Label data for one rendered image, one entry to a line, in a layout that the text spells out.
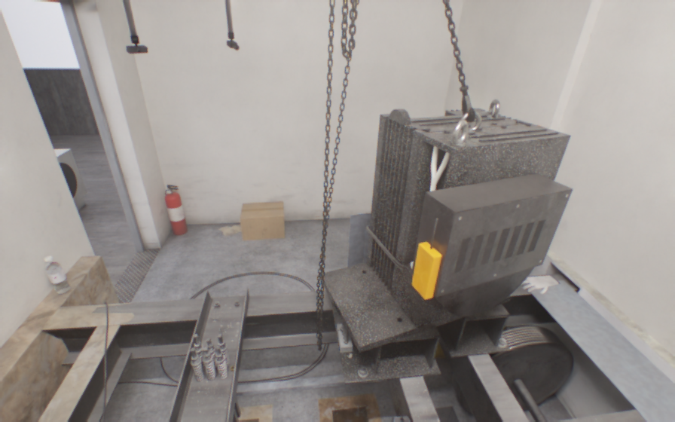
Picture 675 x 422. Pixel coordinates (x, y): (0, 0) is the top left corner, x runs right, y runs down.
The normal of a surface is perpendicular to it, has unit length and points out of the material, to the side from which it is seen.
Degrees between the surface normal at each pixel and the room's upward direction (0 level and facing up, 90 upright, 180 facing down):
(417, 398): 0
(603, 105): 90
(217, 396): 0
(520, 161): 90
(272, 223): 90
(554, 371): 90
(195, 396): 0
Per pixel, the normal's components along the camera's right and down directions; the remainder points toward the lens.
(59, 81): 0.13, 0.48
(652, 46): -0.99, 0.04
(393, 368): 0.03, -0.88
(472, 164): 0.38, 0.46
